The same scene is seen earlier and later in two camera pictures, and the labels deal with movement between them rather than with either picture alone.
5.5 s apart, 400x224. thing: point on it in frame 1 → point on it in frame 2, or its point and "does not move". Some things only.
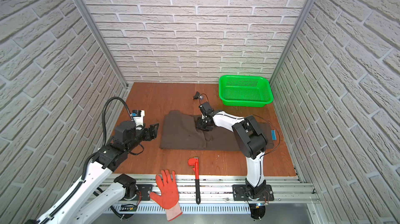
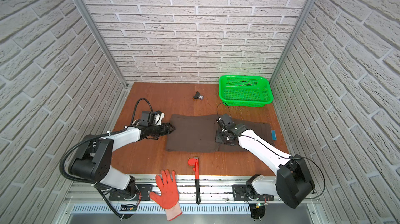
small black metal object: (197, 96) does not move
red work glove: (169, 198) does not move
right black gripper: (199, 125) → (218, 138)
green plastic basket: (245, 91) does not move
